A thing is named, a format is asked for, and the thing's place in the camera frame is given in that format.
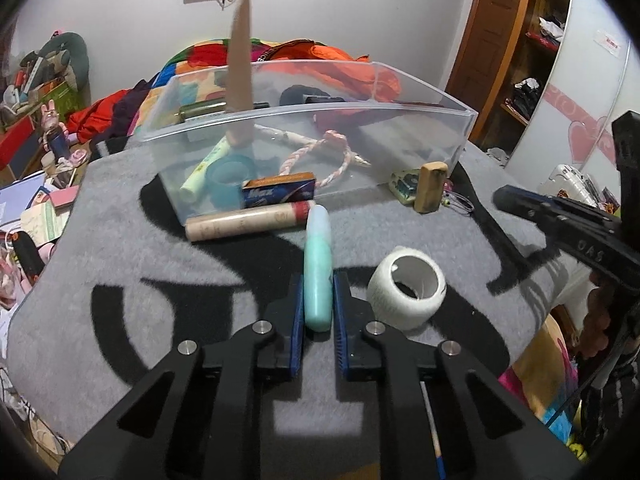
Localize white sliding door with stickers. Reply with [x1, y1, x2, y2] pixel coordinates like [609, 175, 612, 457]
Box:
[502, 0, 640, 201]

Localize small green yellow box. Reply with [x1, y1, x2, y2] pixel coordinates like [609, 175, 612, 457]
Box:
[390, 170, 421, 206]

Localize dark blue bottle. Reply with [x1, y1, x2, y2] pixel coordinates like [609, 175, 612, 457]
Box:
[50, 130, 73, 161]

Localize beige cylinder with red cap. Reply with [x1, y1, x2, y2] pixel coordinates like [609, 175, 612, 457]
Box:
[184, 200, 318, 243]

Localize blue cardboard box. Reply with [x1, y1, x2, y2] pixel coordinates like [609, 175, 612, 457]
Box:
[241, 172, 317, 209]

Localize person's right forearm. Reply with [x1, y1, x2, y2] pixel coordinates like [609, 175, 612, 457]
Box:
[575, 340, 640, 461]

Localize pink white braided rope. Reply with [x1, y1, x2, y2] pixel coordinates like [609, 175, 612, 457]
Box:
[277, 130, 353, 191]

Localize person's right hand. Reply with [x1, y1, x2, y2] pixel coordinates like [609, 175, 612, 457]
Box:
[586, 269, 623, 363]

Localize wooden wardrobe shelves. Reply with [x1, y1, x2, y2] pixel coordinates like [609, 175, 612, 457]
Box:
[500, 0, 573, 126]

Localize white book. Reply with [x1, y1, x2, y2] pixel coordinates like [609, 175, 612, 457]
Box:
[0, 170, 48, 221]

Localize white blue pencil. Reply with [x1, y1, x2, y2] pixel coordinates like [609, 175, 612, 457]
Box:
[420, 380, 448, 480]

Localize beige notebook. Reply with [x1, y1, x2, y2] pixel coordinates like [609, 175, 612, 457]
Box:
[20, 200, 66, 243]

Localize grey blanket with black letters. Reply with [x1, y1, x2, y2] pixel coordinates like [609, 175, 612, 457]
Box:
[5, 130, 566, 441]

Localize pale green slim tube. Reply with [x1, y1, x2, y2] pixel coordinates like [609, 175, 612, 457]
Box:
[179, 139, 233, 202]

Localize orange duvet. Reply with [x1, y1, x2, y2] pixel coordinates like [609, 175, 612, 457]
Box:
[265, 40, 401, 111]

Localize pink rabbit toy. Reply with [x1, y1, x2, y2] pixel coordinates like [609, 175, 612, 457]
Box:
[40, 101, 63, 133]

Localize grey neck pillow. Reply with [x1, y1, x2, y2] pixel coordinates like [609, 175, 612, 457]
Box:
[37, 32, 92, 91]

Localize teal round jar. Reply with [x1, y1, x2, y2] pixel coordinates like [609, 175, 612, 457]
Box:
[206, 155, 253, 208]

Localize mint green tube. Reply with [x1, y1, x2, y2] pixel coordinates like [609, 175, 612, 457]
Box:
[302, 204, 333, 332]

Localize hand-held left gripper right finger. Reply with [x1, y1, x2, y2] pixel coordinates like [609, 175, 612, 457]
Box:
[332, 271, 588, 480]

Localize wooden block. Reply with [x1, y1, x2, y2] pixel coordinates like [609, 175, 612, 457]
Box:
[414, 161, 449, 214]

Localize brown wooden door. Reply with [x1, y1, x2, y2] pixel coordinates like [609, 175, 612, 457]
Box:
[445, 0, 543, 151]

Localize white bag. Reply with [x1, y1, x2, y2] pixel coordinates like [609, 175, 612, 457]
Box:
[537, 164, 601, 201]

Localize green cardboard box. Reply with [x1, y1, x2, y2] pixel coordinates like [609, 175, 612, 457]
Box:
[30, 80, 86, 116]

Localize white tape roll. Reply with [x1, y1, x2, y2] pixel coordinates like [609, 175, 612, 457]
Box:
[366, 246, 447, 332]

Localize red cloth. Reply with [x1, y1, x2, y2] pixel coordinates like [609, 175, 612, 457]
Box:
[67, 87, 151, 143]

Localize red long box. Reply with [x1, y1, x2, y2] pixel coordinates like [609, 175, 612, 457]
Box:
[0, 115, 41, 181]

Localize beige cosmetic tube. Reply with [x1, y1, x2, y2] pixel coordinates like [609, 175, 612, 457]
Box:
[225, 0, 257, 148]

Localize colourful patchwork quilt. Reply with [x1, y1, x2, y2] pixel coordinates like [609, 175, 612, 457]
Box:
[130, 37, 281, 126]

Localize pink charm keychain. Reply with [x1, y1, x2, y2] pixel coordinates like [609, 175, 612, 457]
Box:
[440, 182, 476, 217]

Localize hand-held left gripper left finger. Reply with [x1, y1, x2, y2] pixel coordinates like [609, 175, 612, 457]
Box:
[57, 274, 307, 480]

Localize clear plastic storage bin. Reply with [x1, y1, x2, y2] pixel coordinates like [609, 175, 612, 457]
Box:
[134, 60, 478, 226]

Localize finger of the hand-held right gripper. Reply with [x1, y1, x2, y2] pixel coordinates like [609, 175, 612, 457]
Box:
[492, 185, 566, 243]

